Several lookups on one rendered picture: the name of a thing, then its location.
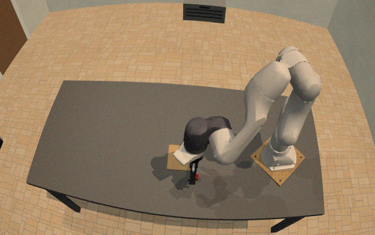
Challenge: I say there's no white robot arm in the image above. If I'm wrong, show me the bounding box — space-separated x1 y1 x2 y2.
173 46 321 171

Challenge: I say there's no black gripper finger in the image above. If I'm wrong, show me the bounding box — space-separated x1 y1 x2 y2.
188 162 199 185

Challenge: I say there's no tan square mat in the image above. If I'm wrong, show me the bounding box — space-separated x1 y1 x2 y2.
167 144 190 171

